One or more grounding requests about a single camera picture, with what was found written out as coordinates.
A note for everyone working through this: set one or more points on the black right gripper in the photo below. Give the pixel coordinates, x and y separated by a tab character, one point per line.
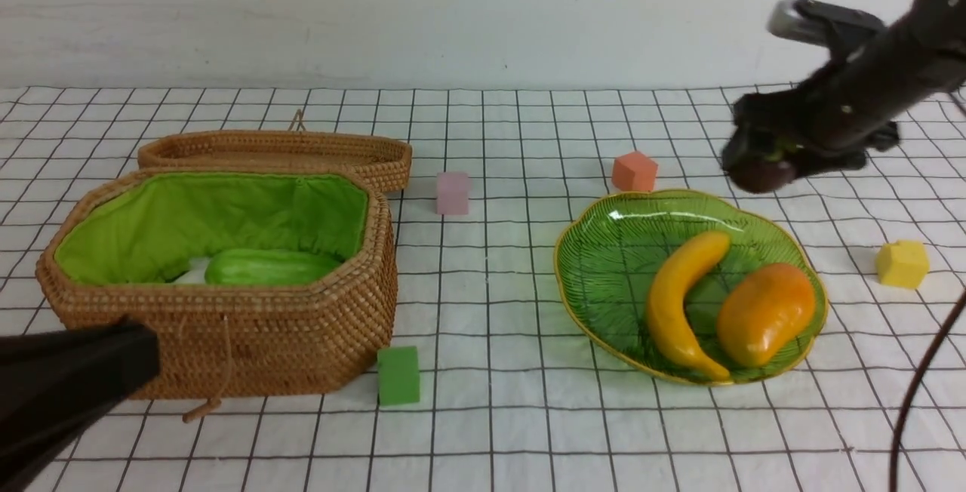
818	134

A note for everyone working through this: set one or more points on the purple mangosteen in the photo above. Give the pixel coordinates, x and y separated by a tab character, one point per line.
757	175

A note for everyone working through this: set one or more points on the orange yellow mango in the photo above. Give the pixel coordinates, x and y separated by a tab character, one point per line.
764	313

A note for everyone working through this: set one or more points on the yellow banana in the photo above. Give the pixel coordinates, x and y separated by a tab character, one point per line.
665	313

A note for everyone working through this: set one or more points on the white radish with green leaves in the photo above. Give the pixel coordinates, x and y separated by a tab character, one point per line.
196	273

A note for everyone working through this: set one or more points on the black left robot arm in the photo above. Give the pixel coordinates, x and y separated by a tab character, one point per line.
54	386

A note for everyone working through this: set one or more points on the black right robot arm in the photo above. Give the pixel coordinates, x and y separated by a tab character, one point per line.
919	55

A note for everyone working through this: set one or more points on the yellow foam cube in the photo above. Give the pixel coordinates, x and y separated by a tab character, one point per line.
902	264

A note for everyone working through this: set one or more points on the orange foam cube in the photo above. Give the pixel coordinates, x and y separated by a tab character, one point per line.
634	172

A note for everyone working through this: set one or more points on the green glass leaf plate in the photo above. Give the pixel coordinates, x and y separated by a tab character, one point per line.
607	260

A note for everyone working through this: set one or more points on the pink foam cube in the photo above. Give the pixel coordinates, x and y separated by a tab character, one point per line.
452	193

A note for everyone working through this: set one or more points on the white checkered tablecloth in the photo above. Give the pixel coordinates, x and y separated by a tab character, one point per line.
514	397

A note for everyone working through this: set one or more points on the woven basket lid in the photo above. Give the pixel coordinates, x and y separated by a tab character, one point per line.
382	162

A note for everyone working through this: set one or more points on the green foam cube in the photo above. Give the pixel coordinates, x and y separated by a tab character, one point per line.
398	376

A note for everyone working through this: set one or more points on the woven wicker basket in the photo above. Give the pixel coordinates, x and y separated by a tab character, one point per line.
250	340

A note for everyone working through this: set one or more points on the green basket lining cloth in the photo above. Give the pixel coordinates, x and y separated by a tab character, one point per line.
148	234

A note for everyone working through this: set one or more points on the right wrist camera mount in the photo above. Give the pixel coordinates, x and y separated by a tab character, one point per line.
842	31

